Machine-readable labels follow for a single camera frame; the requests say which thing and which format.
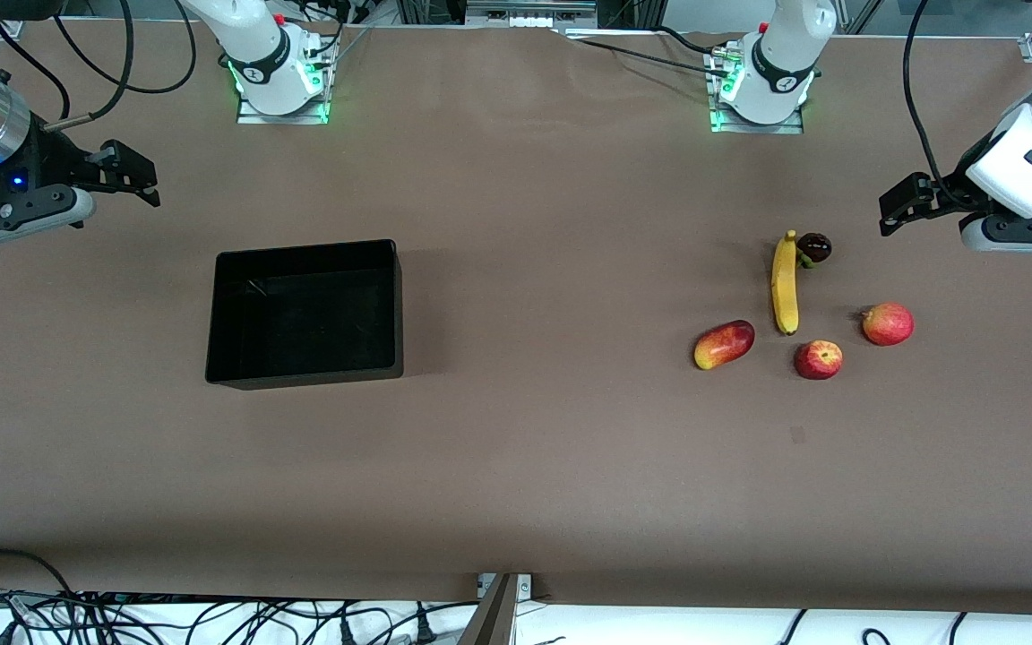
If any yellow banana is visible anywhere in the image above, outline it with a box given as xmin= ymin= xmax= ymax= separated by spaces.
xmin=770 ymin=230 xmax=801 ymax=337

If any red yellow apple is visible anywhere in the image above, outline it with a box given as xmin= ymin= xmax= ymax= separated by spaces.
xmin=794 ymin=340 xmax=844 ymax=381

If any black plastic box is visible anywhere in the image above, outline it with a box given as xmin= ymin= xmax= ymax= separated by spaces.
xmin=204 ymin=238 xmax=405 ymax=391

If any dark purple mangosteen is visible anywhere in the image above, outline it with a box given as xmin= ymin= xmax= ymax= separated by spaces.
xmin=796 ymin=232 xmax=833 ymax=269

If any red pomegranate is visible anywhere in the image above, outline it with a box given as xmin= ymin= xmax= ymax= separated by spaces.
xmin=860 ymin=302 xmax=916 ymax=348

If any red yellow mango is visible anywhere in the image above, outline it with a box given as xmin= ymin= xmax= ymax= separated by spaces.
xmin=693 ymin=320 xmax=756 ymax=371

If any brown table cover sheet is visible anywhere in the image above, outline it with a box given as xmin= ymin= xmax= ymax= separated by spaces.
xmin=0 ymin=18 xmax=1032 ymax=619

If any black looped cable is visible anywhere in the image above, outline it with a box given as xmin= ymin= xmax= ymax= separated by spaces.
xmin=52 ymin=0 xmax=200 ymax=96

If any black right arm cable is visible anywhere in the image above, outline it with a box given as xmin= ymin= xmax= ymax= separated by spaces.
xmin=0 ymin=18 xmax=73 ymax=125

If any black cable with metal plug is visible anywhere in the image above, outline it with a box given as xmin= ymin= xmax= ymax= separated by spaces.
xmin=41 ymin=0 xmax=135 ymax=134

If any aluminium arm base plate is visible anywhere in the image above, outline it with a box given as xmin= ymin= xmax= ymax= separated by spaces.
xmin=707 ymin=40 xmax=805 ymax=136
xmin=236 ymin=36 xmax=332 ymax=125

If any short black table cable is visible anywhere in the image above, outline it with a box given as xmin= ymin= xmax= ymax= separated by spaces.
xmin=654 ymin=25 xmax=718 ymax=53

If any long black table cable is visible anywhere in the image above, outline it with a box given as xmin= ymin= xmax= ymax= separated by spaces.
xmin=559 ymin=31 xmax=725 ymax=76

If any black arched floor cable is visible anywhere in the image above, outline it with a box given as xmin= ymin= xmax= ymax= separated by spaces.
xmin=0 ymin=547 xmax=80 ymax=599

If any silver metal rail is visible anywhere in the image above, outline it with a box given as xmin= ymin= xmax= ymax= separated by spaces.
xmin=466 ymin=0 xmax=598 ymax=29

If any silver post bracket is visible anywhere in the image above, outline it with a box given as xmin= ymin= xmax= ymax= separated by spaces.
xmin=477 ymin=573 xmax=534 ymax=600

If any dark grey frame post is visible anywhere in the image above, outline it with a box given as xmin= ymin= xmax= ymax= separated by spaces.
xmin=457 ymin=573 xmax=518 ymax=645

